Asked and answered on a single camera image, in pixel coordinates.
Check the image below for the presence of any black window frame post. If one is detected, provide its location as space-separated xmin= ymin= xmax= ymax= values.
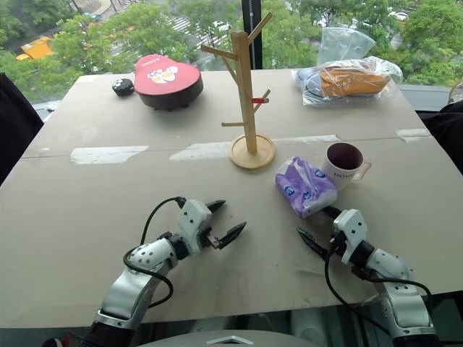
xmin=241 ymin=0 xmax=263 ymax=71

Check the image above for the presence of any grey rounded shape white chevron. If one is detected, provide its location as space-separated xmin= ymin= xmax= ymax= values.
xmin=139 ymin=328 xmax=320 ymax=347

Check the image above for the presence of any yellow vehicle outside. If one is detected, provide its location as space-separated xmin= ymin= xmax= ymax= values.
xmin=15 ymin=35 xmax=56 ymax=61

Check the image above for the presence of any black fabric shape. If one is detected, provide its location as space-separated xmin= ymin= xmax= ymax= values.
xmin=415 ymin=102 xmax=463 ymax=164
xmin=0 ymin=72 xmax=45 ymax=186

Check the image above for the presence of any clear plastic bag with goods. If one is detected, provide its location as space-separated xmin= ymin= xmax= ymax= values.
xmin=295 ymin=55 xmax=404 ymax=108

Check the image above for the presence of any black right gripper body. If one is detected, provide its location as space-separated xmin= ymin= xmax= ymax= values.
xmin=326 ymin=231 xmax=348 ymax=256

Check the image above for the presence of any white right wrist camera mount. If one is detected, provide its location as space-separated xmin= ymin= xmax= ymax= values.
xmin=332 ymin=208 xmax=368 ymax=265

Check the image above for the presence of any small black white-spotted object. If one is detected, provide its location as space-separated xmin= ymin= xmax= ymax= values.
xmin=111 ymin=77 xmax=132 ymax=97

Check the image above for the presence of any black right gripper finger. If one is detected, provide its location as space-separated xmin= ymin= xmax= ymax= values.
xmin=321 ymin=205 xmax=343 ymax=220
xmin=296 ymin=226 xmax=330 ymax=260

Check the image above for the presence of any white pink-handled mug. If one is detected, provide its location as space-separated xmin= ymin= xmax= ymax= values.
xmin=320 ymin=142 xmax=373 ymax=192

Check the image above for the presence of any orange packet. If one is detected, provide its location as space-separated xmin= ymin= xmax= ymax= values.
xmin=319 ymin=68 xmax=391 ymax=98

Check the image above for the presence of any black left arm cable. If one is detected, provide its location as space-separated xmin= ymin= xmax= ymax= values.
xmin=122 ymin=196 xmax=187 ymax=309

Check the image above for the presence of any wooden mug tree stand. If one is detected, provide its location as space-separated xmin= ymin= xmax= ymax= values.
xmin=200 ymin=12 xmax=278 ymax=171

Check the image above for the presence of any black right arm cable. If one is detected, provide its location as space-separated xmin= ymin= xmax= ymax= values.
xmin=323 ymin=236 xmax=435 ymax=335

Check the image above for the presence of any red heart-shaped box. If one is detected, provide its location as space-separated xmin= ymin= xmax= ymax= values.
xmin=133 ymin=54 xmax=205 ymax=111

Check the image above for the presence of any white tape patch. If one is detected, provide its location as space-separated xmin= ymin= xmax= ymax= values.
xmin=395 ymin=127 xmax=432 ymax=143

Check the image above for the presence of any purple tissue pack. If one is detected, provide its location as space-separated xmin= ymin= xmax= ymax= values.
xmin=274 ymin=155 xmax=339 ymax=220

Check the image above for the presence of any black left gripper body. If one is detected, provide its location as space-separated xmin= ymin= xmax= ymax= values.
xmin=200 ymin=225 xmax=220 ymax=250

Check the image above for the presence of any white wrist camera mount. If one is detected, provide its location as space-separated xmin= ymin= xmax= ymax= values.
xmin=176 ymin=199 xmax=213 ymax=257
xmin=332 ymin=208 xmax=368 ymax=265

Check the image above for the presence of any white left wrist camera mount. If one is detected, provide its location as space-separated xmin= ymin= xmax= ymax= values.
xmin=176 ymin=199 xmax=213 ymax=257

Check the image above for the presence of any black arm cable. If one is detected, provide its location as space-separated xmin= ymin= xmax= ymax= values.
xmin=323 ymin=236 xmax=435 ymax=335
xmin=122 ymin=196 xmax=187 ymax=309

